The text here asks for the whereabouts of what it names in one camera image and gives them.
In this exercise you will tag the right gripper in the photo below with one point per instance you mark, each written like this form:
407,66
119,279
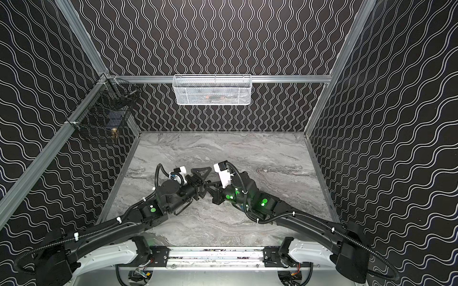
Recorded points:
217,193

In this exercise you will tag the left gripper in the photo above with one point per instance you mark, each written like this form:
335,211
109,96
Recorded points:
195,182

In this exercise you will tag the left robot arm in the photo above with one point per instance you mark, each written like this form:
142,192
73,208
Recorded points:
57,260

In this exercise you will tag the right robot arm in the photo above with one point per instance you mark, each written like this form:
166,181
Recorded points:
349,252

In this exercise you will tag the brass object in basket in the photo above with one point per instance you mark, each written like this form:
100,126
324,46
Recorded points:
114,134

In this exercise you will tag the white mesh basket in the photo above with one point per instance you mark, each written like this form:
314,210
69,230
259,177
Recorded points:
212,89

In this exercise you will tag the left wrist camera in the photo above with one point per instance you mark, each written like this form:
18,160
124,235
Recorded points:
179,172

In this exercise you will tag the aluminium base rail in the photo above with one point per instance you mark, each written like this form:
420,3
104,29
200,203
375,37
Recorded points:
209,258

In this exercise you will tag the black wire basket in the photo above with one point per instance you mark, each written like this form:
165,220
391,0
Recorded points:
111,107

